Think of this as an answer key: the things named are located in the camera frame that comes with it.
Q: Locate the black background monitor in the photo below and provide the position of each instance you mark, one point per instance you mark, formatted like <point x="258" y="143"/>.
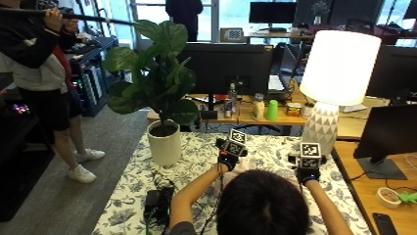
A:
<point x="272" y="12"/>

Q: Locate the black monitor beside lamp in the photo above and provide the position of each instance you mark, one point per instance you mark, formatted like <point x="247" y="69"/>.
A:
<point x="395" y="71"/>

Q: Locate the large-leaf green plant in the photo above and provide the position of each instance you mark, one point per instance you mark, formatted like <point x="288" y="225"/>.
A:
<point x="163" y="78"/>

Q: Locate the black pole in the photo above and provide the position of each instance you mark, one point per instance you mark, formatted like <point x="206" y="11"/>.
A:
<point x="101" y="18"/>

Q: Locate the checkerboard calibration board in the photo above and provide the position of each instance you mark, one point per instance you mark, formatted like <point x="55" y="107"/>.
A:
<point x="234" y="35"/>

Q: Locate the black smartphone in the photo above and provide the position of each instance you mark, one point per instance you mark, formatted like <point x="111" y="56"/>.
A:
<point x="386" y="224"/>

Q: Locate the person's right hand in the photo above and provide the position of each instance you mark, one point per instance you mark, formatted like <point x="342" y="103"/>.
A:
<point x="308" y="175"/>

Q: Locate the black computer rack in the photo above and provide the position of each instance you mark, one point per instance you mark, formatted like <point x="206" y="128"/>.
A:
<point x="94" y="81"/>

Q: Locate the the person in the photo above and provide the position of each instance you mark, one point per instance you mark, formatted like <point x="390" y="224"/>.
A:
<point x="183" y="229"/>

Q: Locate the white table lamp patterned base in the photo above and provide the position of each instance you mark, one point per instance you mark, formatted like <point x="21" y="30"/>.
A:
<point x="339" y="65"/>

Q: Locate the wooden desk with bottles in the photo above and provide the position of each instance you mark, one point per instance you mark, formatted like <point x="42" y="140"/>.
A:
<point x="249" y="120"/>

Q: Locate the white marker cube left glove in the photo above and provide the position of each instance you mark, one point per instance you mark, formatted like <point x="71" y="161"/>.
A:
<point x="238" y="141"/>

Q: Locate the dark cabinet with lights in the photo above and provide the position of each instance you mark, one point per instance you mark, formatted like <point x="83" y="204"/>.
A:
<point x="22" y="156"/>

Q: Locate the beige tape roll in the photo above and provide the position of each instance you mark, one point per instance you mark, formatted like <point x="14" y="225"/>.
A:
<point x="388" y="198"/>

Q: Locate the white plant pot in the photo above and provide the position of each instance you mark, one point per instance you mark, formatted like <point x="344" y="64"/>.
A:
<point x="166" y="150"/>

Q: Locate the wooden desk with monitor stand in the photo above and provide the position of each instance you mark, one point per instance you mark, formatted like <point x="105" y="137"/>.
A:
<point x="370" y="192"/>

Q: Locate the green plastic cup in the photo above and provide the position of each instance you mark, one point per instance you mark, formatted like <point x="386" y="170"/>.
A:
<point x="272" y="111"/>

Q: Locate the black monitor behind plant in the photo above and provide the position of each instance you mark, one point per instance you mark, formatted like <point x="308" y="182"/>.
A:
<point x="226" y="65"/>

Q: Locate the blue floral white tablecloth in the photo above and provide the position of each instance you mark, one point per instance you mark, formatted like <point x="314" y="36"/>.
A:
<point x="131" y="196"/>

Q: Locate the white marker cube right glove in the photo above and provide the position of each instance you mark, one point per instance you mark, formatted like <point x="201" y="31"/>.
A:
<point x="310" y="155"/>

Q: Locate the slim drink can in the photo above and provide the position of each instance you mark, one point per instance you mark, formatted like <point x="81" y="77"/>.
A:
<point x="227" y="109"/>

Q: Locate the person's left hand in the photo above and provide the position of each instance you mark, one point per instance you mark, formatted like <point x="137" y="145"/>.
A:
<point x="227" y="160"/>

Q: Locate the black power adapter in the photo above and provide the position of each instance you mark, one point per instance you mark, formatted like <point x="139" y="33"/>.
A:
<point x="158" y="202"/>

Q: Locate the white marker cube glove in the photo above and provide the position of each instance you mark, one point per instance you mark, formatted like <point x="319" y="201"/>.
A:
<point x="238" y="141"/>
<point x="310" y="155"/>

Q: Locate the clear plastic bottle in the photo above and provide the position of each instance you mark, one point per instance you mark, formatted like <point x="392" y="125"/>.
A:
<point x="233" y="96"/>

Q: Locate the black monitor with square stand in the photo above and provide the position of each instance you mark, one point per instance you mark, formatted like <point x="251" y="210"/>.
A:
<point x="391" y="130"/>

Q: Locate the yellow jar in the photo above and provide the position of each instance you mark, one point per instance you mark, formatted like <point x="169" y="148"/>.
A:
<point x="294" y="110"/>

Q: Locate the green toy figure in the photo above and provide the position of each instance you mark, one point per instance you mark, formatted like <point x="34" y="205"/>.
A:
<point x="408" y="197"/>

